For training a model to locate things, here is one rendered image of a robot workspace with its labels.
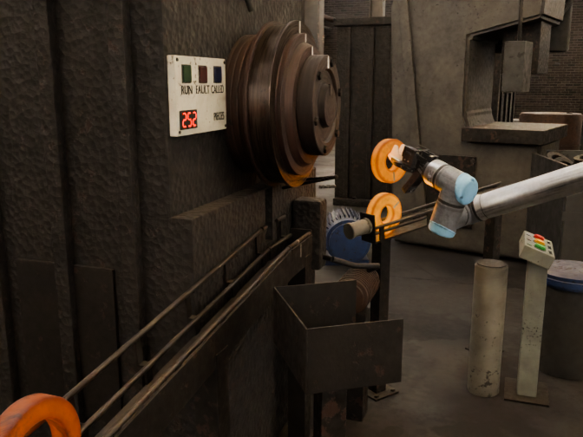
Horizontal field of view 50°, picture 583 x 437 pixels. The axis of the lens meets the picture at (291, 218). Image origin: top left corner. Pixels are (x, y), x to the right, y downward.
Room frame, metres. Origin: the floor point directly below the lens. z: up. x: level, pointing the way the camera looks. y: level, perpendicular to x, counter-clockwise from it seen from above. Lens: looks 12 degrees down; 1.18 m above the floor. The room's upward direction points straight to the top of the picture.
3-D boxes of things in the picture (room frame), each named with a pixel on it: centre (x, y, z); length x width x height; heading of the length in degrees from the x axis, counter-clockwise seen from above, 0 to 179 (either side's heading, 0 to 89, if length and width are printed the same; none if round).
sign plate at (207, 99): (1.56, 0.22, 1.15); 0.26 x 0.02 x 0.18; 160
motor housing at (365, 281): (2.11, -0.23, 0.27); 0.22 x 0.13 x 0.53; 160
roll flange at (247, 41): (1.87, 0.08, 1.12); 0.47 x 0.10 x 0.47; 160
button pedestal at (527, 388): (2.23, -0.91, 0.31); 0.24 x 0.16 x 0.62; 160
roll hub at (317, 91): (1.81, -0.08, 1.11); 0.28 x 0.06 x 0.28; 160
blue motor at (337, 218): (4.10, -0.36, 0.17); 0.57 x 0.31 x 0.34; 0
